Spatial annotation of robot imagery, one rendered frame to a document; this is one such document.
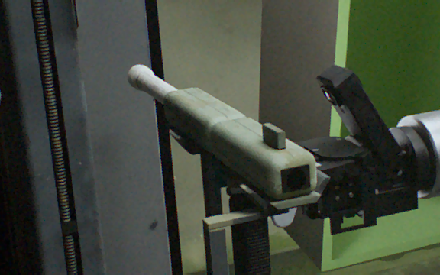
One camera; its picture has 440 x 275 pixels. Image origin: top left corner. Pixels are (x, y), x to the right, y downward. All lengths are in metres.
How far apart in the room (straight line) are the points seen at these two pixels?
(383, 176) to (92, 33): 0.52
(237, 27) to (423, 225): 1.16
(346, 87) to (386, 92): 1.59
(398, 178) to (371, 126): 0.07
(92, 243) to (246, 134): 0.17
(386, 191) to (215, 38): 2.28
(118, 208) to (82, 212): 0.56
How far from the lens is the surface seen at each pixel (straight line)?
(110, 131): 1.39
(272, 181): 0.83
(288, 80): 2.19
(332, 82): 0.95
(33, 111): 0.84
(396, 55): 2.51
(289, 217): 0.95
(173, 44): 3.21
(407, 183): 1.03
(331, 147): 0.99
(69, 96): 0.84
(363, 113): 0.97
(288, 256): 3.09
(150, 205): 1.44
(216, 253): 0.85
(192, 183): 3.05
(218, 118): 0.97
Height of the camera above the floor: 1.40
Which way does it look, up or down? 17 degrees down
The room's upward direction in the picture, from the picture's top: 5 degrees counter-clockwise
